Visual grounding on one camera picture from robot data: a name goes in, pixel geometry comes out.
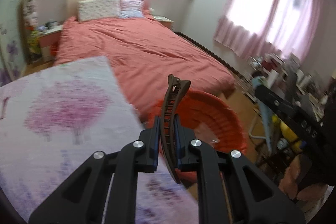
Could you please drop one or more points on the floral sliding wardrobe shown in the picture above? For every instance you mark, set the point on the floral sliding wardrobe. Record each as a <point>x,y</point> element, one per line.
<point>13,60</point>

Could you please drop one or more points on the light blue tube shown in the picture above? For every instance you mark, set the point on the light blue tube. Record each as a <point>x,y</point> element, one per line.
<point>265,111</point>

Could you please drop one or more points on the small orange floor bin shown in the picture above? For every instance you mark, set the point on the small orange floor bin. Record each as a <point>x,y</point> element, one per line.
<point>54,49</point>

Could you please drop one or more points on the right nightstand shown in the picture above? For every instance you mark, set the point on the right nightstand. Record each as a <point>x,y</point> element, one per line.
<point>168,23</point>

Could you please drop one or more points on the coral bed duvet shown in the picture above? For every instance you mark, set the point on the coral bed duvet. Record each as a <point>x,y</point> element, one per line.
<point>142,54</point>

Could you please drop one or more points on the pink left nightstand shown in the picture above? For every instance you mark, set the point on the pink left nightstand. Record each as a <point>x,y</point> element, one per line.
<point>46,39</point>

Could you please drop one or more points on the hanging plush toys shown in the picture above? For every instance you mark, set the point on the hanging plush toys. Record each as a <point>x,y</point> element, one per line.
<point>30,15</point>

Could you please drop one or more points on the floral table cloth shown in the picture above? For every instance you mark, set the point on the floral table cloth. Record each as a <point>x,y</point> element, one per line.
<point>69,148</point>

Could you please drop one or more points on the pink window curtain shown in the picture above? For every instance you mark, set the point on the pink window curtain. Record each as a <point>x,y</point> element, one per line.
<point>256,27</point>

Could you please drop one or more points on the orange plastic trash basket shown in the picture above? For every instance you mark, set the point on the orange plastic trash basket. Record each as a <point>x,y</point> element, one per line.
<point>210,117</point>

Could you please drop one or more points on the white wire rack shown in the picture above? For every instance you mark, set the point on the white wire rack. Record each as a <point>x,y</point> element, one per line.
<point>251,66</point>

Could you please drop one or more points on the white floral pillow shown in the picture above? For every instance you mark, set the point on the white floral pillow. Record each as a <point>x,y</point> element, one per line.
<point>97,9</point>

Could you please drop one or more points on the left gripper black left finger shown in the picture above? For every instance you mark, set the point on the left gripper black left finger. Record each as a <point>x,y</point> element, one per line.
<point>147,161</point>

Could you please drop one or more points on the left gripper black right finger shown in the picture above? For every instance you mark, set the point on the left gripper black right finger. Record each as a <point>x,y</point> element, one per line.
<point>187,161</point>

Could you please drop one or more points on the pink striped pillow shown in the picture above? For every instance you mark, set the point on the pink striped pillow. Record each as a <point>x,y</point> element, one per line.
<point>131,9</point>

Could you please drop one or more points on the brown hair clip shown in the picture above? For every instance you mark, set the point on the brown hair clip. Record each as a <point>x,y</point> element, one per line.
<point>176,90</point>

